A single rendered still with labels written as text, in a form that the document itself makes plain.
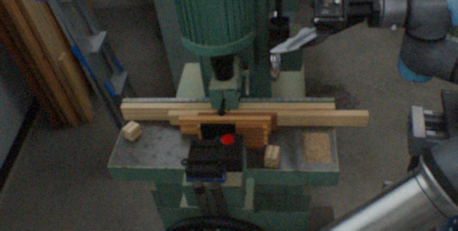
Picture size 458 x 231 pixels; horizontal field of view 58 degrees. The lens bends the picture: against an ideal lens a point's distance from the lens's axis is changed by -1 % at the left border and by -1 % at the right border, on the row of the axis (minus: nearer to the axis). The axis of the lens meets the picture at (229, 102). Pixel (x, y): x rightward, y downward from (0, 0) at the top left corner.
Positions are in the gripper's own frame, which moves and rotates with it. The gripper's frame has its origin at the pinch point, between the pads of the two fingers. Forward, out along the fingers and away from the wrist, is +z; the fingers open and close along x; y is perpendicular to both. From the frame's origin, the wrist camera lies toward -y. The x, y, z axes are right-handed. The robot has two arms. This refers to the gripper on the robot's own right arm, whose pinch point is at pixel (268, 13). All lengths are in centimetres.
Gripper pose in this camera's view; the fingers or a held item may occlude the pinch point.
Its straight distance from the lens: 84.3
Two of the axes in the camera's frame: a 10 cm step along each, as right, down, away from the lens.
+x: -0.1, 10.0, -0.6
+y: -1.3, -0.6, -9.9
